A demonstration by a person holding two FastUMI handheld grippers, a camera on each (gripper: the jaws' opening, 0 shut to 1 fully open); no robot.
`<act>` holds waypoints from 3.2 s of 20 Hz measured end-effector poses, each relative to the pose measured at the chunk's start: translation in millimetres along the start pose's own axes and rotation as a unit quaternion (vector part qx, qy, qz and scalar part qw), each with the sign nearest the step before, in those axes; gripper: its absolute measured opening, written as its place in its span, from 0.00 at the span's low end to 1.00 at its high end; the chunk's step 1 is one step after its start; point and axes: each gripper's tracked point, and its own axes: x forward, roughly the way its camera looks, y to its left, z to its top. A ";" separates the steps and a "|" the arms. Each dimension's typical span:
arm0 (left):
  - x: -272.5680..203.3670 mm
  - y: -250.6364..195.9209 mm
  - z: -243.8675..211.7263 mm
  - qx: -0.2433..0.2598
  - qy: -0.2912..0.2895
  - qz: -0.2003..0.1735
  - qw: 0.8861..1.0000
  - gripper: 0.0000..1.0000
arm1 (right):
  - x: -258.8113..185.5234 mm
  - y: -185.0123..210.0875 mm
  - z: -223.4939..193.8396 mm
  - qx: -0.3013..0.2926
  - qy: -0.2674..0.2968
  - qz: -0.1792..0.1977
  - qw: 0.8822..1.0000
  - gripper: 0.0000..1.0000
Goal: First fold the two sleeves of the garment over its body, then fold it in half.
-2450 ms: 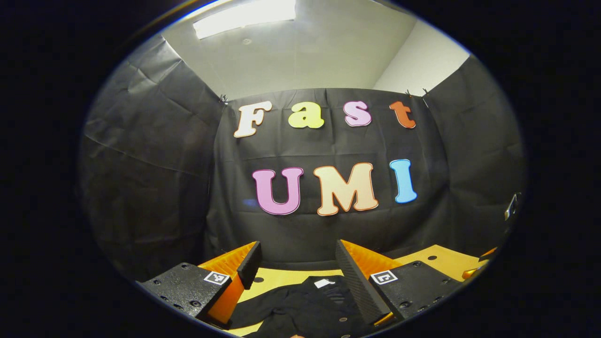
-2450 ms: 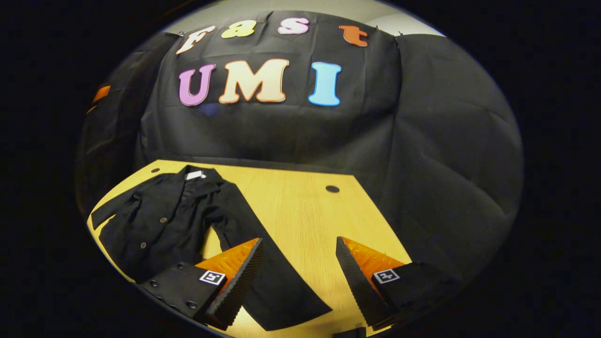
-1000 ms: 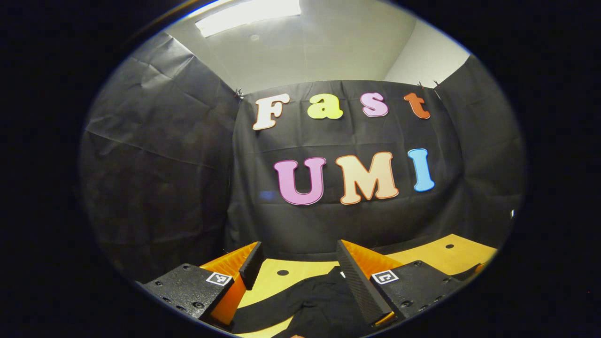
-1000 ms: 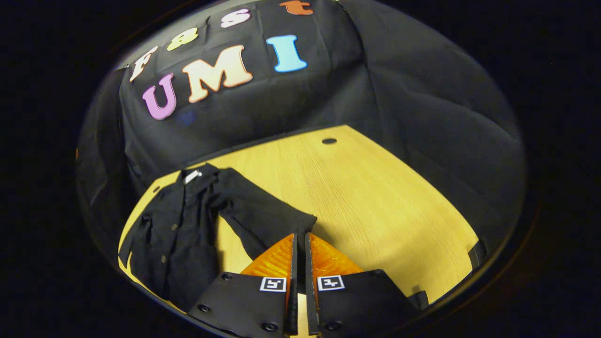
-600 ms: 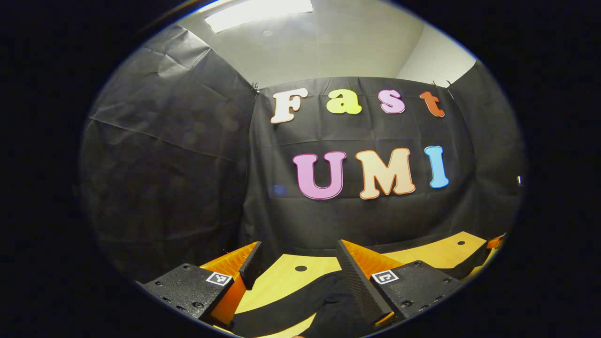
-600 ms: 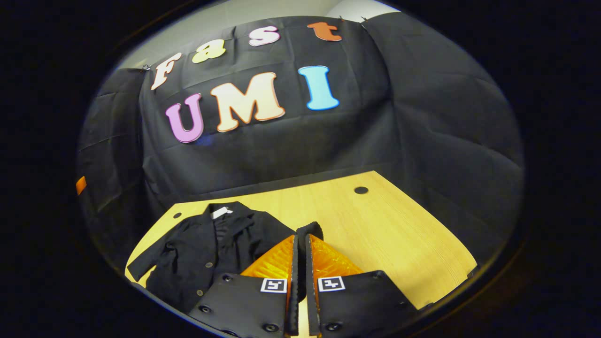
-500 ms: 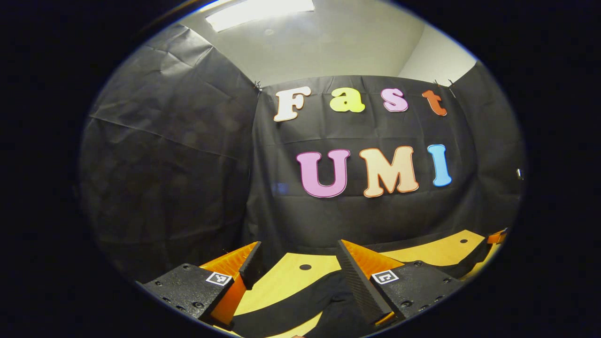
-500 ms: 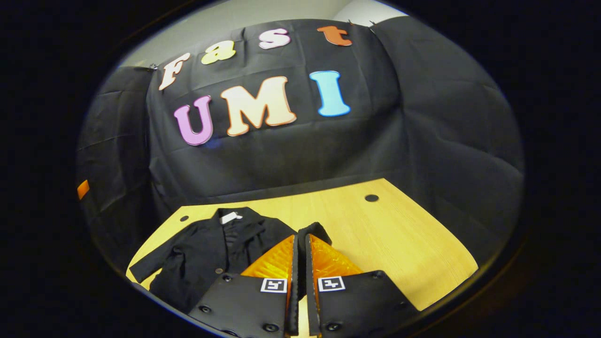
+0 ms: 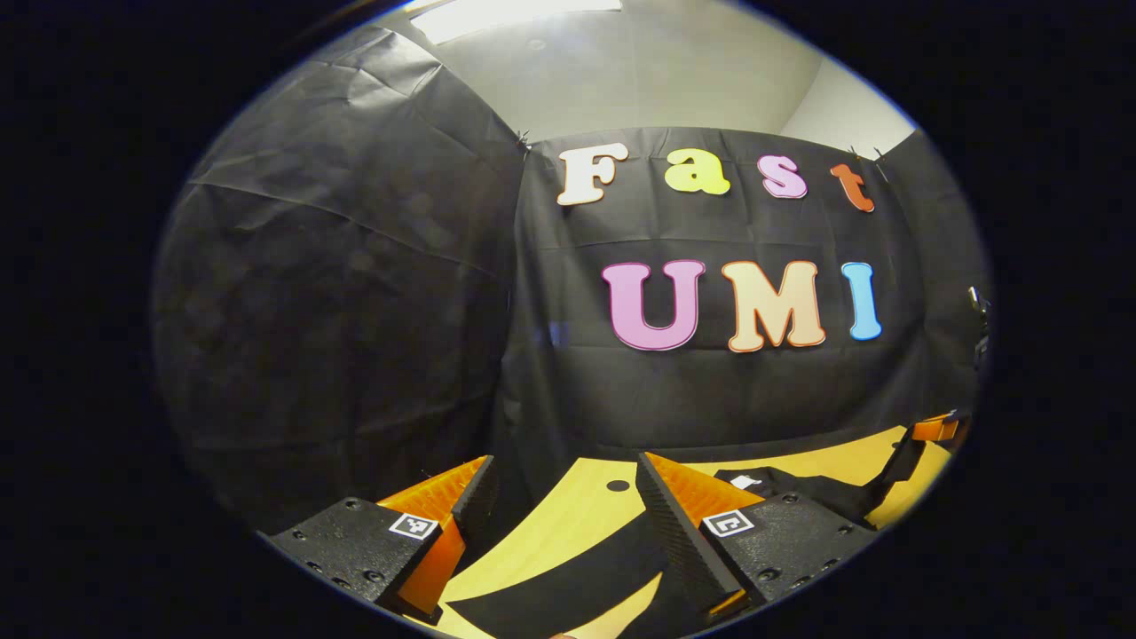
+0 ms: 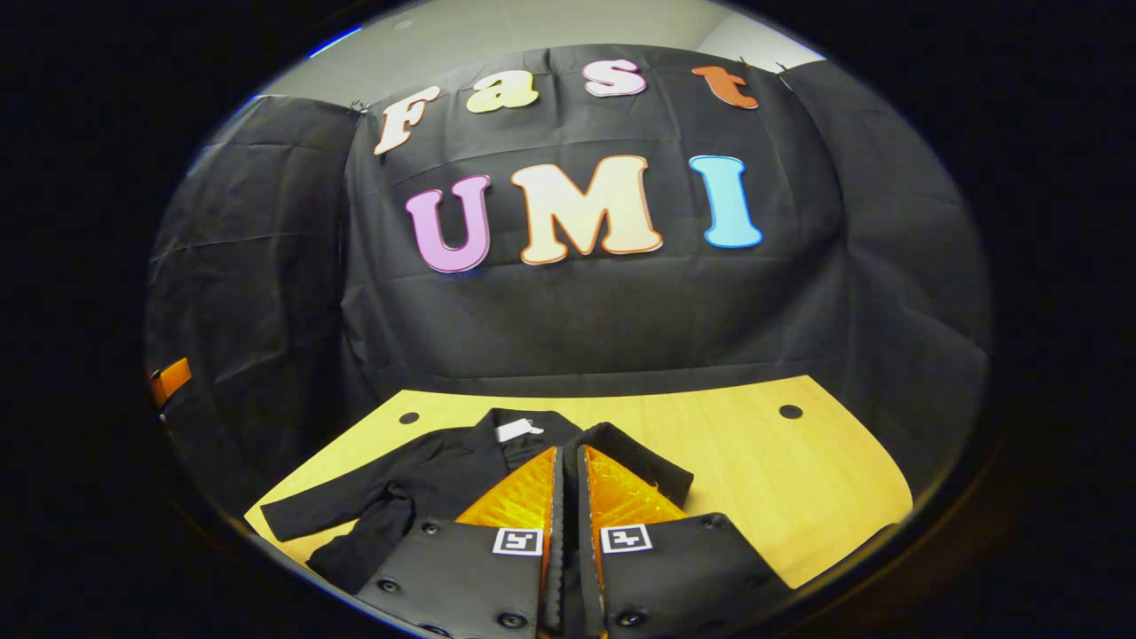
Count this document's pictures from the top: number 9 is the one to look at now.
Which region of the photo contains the black backdrop cloth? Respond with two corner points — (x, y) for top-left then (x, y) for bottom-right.
(151, 25), (990, 533)

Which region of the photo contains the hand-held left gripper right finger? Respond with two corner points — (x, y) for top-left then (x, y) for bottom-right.
(635, 451), (880, 618)

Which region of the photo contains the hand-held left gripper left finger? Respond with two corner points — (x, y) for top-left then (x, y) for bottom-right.
(266, 455), (500, 622)

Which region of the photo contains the black shirt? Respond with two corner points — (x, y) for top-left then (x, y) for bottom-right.
(444, 426), (928, 638)

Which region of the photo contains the ceiling light panel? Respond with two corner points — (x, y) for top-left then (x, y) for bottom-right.
(410, 0), (624, 45)

